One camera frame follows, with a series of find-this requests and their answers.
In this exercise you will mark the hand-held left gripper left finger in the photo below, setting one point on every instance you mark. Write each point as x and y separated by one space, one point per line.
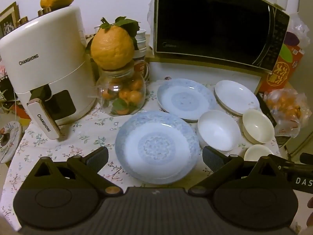
97 156

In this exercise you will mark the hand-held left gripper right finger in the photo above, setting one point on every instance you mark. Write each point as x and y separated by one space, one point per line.
211 158

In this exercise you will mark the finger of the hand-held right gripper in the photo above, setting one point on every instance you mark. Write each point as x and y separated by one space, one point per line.
307 158
303 180

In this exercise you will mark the white bowl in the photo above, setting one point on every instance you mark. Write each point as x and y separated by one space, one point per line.
217 132

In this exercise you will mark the cream bowl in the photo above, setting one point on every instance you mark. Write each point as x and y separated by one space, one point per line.
256 153
256 127

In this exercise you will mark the white plate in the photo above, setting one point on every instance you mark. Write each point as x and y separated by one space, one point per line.
227 109
237 95

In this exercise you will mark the blue patterned plate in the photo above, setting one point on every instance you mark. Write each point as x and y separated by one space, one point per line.
156 146
181 98

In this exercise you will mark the floral tablecloth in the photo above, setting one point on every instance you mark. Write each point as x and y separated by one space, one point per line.
73 132

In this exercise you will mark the plastic bag of oranges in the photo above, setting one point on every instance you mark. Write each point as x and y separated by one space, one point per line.
281 105

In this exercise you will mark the glass jar of small oranges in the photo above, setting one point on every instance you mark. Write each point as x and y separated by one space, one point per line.
122 95

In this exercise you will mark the round floral stool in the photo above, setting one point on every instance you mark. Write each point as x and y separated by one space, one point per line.
12 149

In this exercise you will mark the red cardboard box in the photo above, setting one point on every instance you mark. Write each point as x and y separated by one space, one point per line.
283 68

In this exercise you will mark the glass mug with red print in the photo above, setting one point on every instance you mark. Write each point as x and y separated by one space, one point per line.
141 69

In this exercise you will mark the leafy large orange citrus fruit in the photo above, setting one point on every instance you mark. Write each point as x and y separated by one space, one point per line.
112 49

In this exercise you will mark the white air fryer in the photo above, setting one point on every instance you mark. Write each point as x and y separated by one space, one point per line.
49 53

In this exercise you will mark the stack of white cups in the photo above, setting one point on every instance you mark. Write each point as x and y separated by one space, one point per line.
141 44

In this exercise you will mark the clear plastic bag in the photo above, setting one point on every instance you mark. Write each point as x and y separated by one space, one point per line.
303 29

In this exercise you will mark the black microwave oven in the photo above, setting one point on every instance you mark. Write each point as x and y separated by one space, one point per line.
215 22

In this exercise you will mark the framed picture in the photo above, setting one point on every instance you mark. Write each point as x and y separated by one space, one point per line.
8 22

